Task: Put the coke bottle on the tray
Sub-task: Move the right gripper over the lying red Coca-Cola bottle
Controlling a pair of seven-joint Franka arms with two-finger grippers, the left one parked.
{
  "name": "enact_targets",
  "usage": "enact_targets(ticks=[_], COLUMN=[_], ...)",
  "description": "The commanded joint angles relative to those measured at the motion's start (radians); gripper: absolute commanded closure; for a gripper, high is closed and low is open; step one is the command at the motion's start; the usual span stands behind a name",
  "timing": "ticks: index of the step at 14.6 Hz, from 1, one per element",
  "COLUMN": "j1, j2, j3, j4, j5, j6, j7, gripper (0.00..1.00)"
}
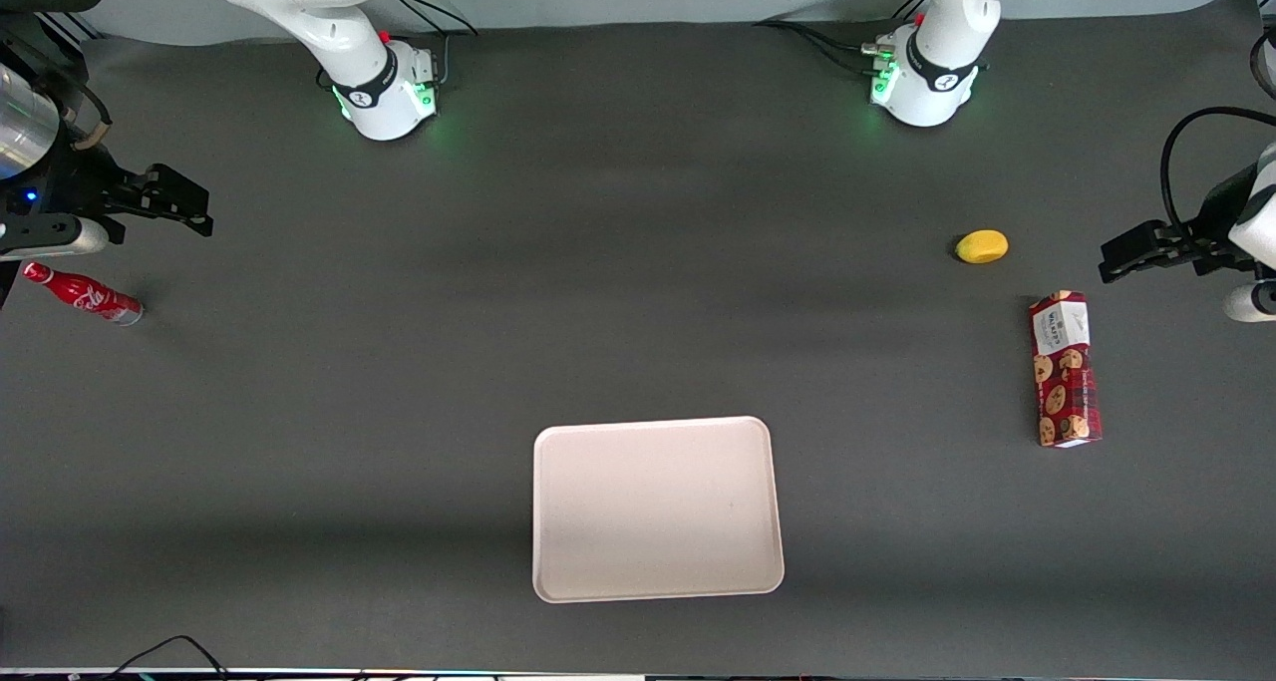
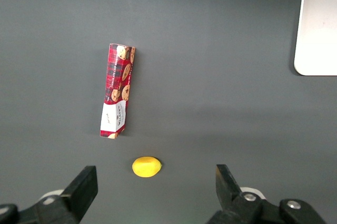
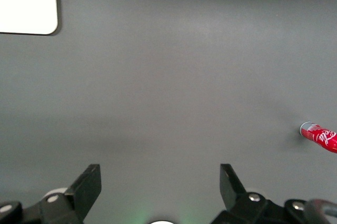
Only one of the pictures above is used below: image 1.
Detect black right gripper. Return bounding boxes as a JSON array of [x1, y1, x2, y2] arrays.
[[0, 143, 215, 247]]

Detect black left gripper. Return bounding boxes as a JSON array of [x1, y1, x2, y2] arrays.
[[1099, 163, 1259, 284]]

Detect red coke bottle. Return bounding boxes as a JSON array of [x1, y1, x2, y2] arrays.
[[22, 260, 146, 327]]

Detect cream plastic tray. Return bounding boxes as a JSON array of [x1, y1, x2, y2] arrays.
[[532, 416, 786, 604]]

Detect red cookie box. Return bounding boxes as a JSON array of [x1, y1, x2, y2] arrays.
[[1028, 290, 1105, 449]]

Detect yellow lemon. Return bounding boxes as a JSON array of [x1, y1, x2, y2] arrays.
[[955, 229, 1010, 264]]

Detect black looped wrist cable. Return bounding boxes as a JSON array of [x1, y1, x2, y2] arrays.
[[1159, 107, 1276, 245]]

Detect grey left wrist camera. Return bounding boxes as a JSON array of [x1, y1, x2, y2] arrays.
[[1223, 280, 1276, 324]]

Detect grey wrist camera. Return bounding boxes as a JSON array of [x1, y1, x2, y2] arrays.
[[0, 216, 109, 262], [1223, 280, 1276, 324]]

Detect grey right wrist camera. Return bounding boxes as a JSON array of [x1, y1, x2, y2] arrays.
[[0, 216, 109, 262]]

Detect aluminium frame profile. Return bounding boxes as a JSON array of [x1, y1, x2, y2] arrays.
[[38, 11, 103, 44]]

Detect black right arm base cable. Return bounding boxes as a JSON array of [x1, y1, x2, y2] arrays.
[[317, 0, 479, 92]]

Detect black arm base cable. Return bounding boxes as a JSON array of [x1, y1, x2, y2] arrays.
[[317, 0, 479, 92], [752, 0, 933, 77]]

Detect black left arm base cable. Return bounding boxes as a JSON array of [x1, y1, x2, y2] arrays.
[[752, 0, 933, 77]]

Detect black cable at table edge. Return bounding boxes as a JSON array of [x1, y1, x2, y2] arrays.
[[98, 635, 232, 681]]

